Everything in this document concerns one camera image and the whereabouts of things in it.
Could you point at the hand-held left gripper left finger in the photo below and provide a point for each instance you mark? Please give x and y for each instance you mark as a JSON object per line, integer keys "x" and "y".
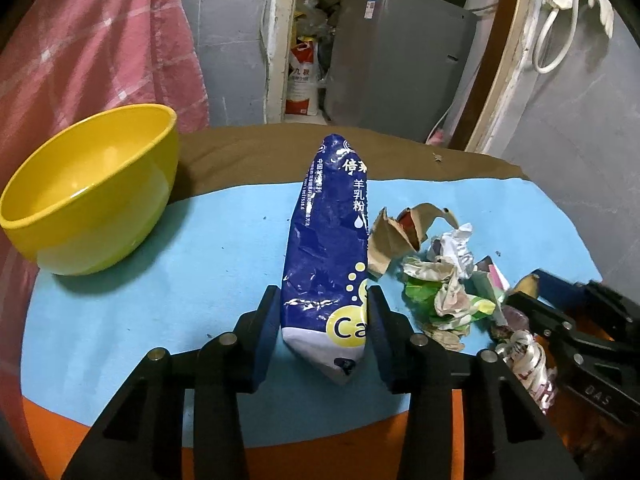
{"x": 265, "y": 340}

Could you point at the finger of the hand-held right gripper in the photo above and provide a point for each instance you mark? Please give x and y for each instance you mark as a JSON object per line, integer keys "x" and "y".
{"x": 545, "y": 317}
{"x": 565, "y": 282}

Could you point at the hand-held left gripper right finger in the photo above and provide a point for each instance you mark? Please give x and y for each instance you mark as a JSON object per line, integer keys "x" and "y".
{"x": 382, "y": 345}

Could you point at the yellow brown peel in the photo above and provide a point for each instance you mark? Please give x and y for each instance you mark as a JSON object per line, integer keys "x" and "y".
{"x": 527, "y": 285}

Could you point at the blue milk powder bag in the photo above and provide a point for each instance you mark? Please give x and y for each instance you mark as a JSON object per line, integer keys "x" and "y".
{"x": 325, "y": 240}

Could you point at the silver red striped wrapper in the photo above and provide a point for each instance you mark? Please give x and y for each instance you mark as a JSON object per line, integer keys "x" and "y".
{"x": 525, "y": 360}

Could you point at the small brown paper scrap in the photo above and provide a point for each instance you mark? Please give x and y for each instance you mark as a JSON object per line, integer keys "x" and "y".
{"x": 445, "y": 337}

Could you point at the pink and white paper scrap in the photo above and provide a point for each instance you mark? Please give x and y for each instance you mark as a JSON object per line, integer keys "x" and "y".
{"x": 492, "y": 277}

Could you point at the green crumpled wrapper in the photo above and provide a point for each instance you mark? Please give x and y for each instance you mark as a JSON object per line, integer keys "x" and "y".
{"x": 425, "y": 292}

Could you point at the torn brown cardboard piece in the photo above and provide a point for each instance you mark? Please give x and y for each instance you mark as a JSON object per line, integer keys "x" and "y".
{"x": 382, "y": 245}

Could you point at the blue and orange mat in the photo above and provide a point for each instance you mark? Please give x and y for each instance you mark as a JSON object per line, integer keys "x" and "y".
{"x": 175, "y": 285}

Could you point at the brown table cloth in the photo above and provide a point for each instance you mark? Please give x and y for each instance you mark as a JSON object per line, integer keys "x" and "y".
{"x": 250, "y": 160}

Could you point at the pink floor item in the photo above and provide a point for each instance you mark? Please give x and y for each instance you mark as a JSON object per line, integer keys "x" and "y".
{"x": 436, "y": 137}

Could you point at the yellow plastic bowl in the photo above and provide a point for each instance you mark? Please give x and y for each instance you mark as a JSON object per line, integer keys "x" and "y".
{"x": 85, "y": 185}

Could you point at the red and white sack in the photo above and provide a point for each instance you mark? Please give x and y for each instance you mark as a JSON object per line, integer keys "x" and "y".
{"x": 302, "y": 80}

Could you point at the grey refrigerator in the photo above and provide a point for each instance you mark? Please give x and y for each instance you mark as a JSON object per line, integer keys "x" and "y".
{"x": 390, "y": 60}

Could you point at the white gloves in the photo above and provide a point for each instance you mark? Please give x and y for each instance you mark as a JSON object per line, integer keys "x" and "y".
{"x": 597, "y": 0}

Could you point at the pink plaid cloth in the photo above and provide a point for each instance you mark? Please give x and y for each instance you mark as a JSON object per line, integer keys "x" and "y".
{"x": 100, "y": 45}

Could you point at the wooden door frame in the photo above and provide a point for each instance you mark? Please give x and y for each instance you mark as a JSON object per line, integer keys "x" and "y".
{"x": 492, "y": 60}

